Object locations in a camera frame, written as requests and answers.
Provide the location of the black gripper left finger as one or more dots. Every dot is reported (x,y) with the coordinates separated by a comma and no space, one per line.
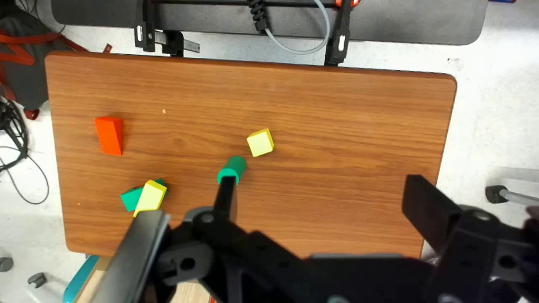
(224,204)

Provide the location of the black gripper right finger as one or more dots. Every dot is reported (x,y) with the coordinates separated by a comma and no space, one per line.
(431,214)

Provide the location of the orange block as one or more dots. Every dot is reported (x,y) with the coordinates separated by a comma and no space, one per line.
(109,134)

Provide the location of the yellow wedge block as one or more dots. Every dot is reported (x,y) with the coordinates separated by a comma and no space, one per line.
(151,198)

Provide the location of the green block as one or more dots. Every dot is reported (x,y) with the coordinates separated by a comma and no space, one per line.
(130,198)

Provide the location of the green cylinder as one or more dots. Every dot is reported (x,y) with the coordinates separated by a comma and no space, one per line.
(234,167)

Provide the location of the yellow cube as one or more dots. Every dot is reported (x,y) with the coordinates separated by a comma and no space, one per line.
(259,142)

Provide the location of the teal bin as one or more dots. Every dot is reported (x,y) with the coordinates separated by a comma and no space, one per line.
(74,287)

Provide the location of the black clamp with orange handle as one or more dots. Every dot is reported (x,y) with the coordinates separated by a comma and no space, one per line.
(337,43)

